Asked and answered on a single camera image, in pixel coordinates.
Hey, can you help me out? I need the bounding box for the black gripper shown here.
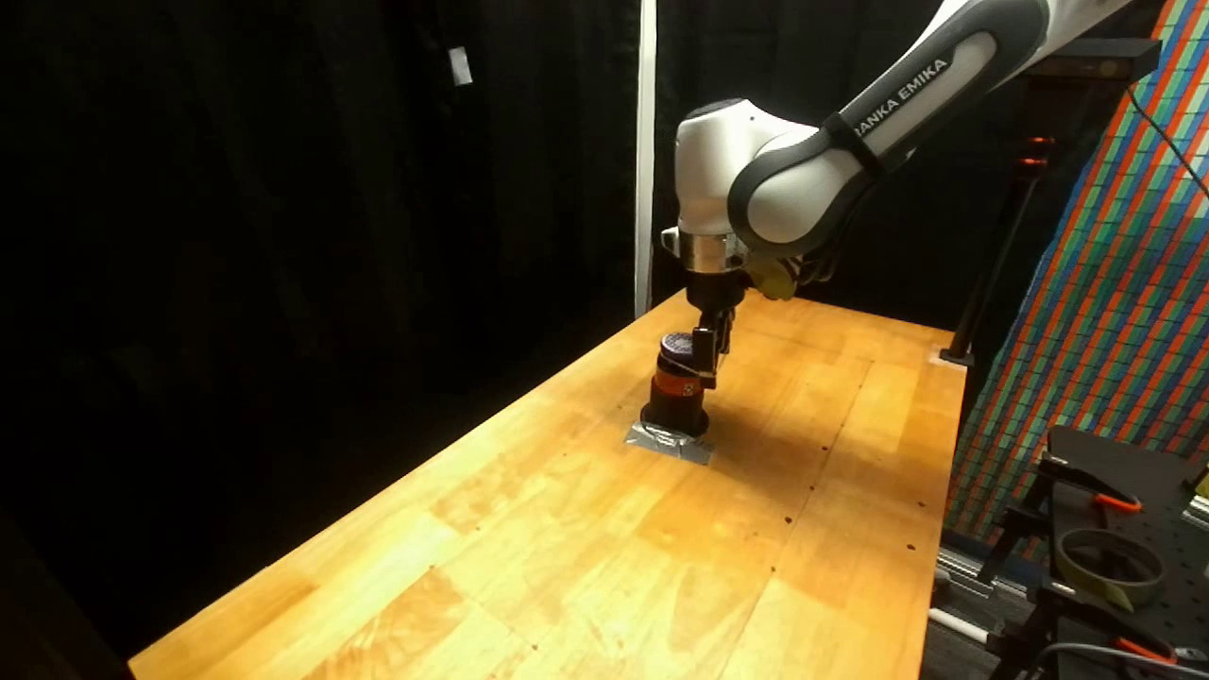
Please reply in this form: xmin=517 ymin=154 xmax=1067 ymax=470
xmin=689 ymin=271 xmax=747 ymax=372

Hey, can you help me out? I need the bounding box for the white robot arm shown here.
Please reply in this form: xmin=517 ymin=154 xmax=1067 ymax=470
xmin=666 ymin=0 xmax=1131 ymax=384

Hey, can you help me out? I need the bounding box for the white vertical pole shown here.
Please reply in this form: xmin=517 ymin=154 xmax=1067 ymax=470
xmin=630 ymin=0 xmax=656 ymax=317

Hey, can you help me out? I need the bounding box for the colourful patterned panel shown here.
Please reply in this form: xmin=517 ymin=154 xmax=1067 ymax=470
xmin=946 ymin=0 xmax=1209 ymax=538

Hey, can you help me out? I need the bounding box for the roll of tape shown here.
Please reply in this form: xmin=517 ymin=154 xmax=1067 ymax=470
xmin=1056 ymin=526 xmax=1166 ymax=613

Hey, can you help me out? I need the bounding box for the black curtain backdrop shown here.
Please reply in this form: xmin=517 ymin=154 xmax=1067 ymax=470
xmin=0 ymin=0 xmax=1014 ymax=658

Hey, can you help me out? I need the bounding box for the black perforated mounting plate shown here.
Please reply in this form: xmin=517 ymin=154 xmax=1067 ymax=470
xmin=994 ymin=421 xmax=1209 ymax=672

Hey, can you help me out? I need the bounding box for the black tripod stand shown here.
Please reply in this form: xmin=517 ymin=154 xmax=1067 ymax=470
xmin=941 ymin=37 xmax=1161 ymax=365

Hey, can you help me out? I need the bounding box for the grey duct tape strip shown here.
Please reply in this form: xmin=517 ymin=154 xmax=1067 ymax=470
xmin=627 ymin=421 xmax=713 ymax=464

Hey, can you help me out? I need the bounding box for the orange handled clamp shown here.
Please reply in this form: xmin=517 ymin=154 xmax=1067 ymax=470
xmin=1045 ymin=487 xmax=1146 ymax=518

